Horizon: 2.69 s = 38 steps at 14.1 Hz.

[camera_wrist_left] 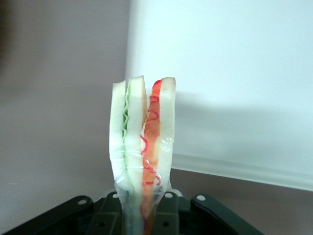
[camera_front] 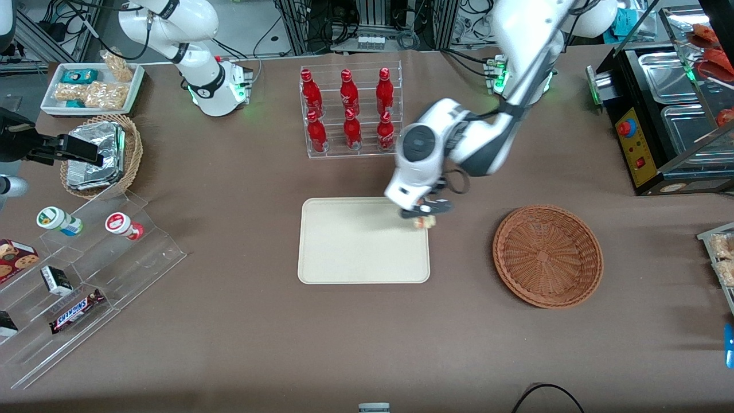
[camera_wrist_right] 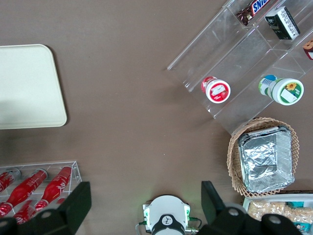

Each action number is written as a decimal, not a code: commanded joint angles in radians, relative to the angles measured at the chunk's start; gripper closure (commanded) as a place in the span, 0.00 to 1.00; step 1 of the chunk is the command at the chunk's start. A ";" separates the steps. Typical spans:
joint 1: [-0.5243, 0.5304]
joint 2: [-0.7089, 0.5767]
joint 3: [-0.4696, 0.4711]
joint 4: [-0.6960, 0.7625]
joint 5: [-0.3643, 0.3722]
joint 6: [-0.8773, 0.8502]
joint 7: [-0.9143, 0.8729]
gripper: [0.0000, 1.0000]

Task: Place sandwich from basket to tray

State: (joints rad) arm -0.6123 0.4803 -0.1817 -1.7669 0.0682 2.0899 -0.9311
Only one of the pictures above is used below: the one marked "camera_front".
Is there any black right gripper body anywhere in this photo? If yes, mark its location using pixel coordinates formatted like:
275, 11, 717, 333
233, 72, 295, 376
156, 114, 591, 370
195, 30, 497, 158
0, 108, 37, 163

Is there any light wicker basket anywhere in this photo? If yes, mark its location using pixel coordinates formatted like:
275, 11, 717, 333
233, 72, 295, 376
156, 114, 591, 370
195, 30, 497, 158
60, 113, 144, 201

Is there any beige plastic tray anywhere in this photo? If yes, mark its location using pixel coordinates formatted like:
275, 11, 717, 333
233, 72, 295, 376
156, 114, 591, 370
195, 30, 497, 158
297, 196, 431, 285

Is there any white rectangular snack tray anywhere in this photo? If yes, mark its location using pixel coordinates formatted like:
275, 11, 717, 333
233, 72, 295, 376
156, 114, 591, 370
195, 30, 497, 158
40, 61, 146, 118

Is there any brown wicker basket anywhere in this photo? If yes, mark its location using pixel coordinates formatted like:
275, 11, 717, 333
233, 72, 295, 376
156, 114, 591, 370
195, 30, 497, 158
492, 204, 604, 310

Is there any clear tray of snacks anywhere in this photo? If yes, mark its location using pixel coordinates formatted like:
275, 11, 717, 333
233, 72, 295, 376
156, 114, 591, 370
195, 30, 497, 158
696, 222, 734, 317

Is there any foil wrapped food stack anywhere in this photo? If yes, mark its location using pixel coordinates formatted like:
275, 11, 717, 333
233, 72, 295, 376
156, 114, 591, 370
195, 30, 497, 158
65, 121, 126, 192

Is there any clear bag of snacks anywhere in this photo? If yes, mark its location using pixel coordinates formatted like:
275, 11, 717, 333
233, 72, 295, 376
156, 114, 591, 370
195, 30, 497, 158
100, 50, 134, 83
84, 81, 128, 110
54, 83, 88, 104

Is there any red cola bottle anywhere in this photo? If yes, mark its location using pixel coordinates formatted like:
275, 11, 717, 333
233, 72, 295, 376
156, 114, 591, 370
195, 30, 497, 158
343, 107, 363, 151
376, 67, 396, 115
339, 68, 361, 115
306, 110, 328, 154
300, 68, 324, 119
376, 110, 396, 151

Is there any clear acrylic bottle rack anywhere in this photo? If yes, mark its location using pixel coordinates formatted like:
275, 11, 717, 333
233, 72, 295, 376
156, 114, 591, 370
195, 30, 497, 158
299, 60, 404, 160

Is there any green lid yogurt cup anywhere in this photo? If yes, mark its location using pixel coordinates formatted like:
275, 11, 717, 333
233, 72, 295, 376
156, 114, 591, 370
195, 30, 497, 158
36, 206, 83, 237

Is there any teal snack box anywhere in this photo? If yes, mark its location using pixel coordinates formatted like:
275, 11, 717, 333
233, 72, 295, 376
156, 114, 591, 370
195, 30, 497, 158
61, 68, 99, 85

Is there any red lid yogurt cup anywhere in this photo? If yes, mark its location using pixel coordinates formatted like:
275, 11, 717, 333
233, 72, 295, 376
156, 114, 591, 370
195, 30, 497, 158
104, 212, 145, 241

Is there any red cookie box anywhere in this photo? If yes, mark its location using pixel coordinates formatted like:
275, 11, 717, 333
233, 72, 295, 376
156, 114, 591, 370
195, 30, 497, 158
0, 238, 40, 285

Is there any clear acrylic step shelf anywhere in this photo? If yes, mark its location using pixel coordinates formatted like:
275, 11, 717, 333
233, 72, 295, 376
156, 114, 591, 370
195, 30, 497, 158
0, 189, 188, 391

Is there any small black white box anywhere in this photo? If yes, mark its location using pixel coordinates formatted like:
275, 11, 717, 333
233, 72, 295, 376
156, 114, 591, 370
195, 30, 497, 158
40, 265, 74, 297

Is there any snickers chocolate bar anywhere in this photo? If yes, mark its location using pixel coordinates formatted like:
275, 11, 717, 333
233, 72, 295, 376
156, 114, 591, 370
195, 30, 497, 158
49, 288, 106, 335

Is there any black food warmer machine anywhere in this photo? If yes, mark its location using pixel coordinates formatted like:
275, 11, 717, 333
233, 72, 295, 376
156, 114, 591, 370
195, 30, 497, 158
585, 5, 734, 197

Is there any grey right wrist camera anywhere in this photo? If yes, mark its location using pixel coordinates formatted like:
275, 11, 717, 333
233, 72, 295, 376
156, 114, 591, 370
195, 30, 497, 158
0, 174, 30, 199

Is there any black cable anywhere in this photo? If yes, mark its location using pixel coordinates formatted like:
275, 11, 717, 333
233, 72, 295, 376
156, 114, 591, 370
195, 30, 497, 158
511, 383, 585, 413

